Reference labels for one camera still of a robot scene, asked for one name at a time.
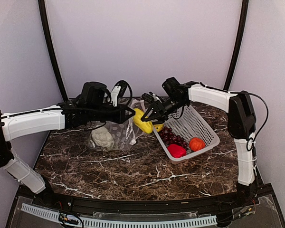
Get red toy bell pepper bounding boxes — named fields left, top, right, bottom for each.
left=167, top=144, right=187, bottom=158

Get orange toy pumpkin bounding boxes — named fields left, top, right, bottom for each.
left=189, top=137, right=206, bottom=152

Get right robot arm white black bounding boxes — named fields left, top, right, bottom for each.
left=141, top=77, right=260, bottom=206

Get small circuit board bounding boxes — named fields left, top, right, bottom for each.
left=58, top=214, right=79, bottom=225

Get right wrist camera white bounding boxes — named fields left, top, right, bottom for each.
left=142, top=92, right=160, bottom=103

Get yellow toy corn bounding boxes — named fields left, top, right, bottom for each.
left=153, top=124, right=164, bottom=132

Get clear zip top bag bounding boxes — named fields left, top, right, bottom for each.
left=86, top=97, right=148, bottom=152

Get black front rail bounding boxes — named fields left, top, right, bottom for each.
left=30, top=190, right=274, bottom=216

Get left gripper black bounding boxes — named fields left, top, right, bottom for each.
left=88, top=103, right=136, bottom=124

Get white toy cauliflower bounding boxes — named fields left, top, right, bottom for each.
left=89, top=127, right=114, bottom=151

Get right black frame post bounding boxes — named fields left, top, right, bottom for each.
left=223, top=0, right=249, bottom=90

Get white plastic mesh basket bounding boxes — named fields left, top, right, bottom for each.
left=153, top=105, right=220, bottom=164

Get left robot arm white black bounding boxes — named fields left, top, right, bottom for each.
left=0, top=80, right=135, bottom=207

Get dark red toy grapes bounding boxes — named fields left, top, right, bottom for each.
left=158, top=127, right=188, bottom=149

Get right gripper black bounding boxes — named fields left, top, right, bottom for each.
left=142, top=95, right=188, bottom=124

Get white slotted cable duct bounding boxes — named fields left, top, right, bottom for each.
left=21, top=203, right=217, bottom=228

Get left black frame post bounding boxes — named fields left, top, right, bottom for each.
left=38, top=0, right=68, bottom=101

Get black frame post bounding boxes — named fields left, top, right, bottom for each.
left=223, top=0, right=249, bottom=90
left=38, top=0, right=68, bottom=101

